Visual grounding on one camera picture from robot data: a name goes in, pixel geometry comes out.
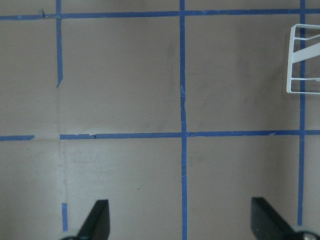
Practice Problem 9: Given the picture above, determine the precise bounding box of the white wire cup rack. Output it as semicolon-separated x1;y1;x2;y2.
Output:
286;24;320;95

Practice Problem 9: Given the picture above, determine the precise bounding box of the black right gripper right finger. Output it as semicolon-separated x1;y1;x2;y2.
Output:
250;197;320;240

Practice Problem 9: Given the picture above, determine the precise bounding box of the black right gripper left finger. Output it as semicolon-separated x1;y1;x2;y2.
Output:
60;199;111;240

